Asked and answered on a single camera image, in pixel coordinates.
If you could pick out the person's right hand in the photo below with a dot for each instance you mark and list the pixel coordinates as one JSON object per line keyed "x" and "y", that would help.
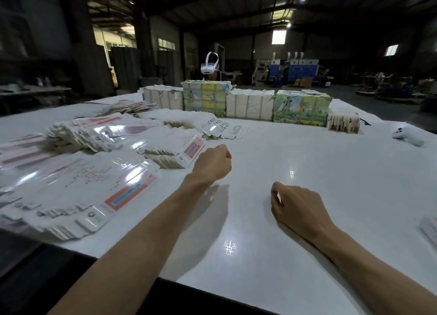
{"x": 300, "y": 212}

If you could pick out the person's left hand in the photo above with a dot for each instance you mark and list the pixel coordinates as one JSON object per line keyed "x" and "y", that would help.
{"x": 208, "y": 166}

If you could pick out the pile of carton blanks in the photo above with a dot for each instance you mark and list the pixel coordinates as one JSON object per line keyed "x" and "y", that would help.
{"x": 75, "y": 178}

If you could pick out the person's right forearm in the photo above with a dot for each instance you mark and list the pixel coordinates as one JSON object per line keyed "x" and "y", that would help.
{"x": 382, "y": 274}

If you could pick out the person's left forearm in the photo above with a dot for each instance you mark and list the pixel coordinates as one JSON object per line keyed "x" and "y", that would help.
{"x": 126, "y": 257}

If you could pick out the green yellow carton bundle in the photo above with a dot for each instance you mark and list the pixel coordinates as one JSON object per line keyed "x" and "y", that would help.
{"x": 206, "y": 98}

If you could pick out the row of white cartons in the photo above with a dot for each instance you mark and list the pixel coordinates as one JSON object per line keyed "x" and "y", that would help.
{"x": 162, "y": 98}
{"x": 250, "y": 105}

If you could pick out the small beige card stack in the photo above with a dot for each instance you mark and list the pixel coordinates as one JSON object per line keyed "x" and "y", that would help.
{"x": 343, "y": 123}

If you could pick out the pile of grey flat sheets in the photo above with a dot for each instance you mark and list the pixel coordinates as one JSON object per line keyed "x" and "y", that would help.
{"x": 126, "y": 106}

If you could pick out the white headset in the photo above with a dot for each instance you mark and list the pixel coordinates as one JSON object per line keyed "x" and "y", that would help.
{"x": 209, "y": 64}

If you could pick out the grey crate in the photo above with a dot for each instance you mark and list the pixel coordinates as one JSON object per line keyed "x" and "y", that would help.
{"x": 150, "y": 81}

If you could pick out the green printed carton bundle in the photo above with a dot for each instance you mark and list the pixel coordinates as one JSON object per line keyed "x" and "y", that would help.
{"x": 302, "y": 108}

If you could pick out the small black tool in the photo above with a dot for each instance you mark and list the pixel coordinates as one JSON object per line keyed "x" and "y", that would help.
{"x": 364, "y": 120}

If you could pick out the dark grey cabinet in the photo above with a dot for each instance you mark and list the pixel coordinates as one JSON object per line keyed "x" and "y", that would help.
{"x": 126, "y": 67}

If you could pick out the blue machine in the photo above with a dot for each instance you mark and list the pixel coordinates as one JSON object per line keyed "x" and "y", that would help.
{"x": 300, "y": 72}

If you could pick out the small white object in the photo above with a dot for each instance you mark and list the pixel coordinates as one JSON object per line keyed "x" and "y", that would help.
{"x": 408, "y": 135}

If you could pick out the square bright window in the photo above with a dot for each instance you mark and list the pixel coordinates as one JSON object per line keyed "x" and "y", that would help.
{"x": 278, "y": 37}

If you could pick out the grey side table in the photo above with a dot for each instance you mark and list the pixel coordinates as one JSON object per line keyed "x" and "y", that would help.
{"x": 34, "y": 91}

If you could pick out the small wall window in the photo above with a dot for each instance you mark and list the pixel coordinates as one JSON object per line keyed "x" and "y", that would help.
{"x": 391, "y": 50}

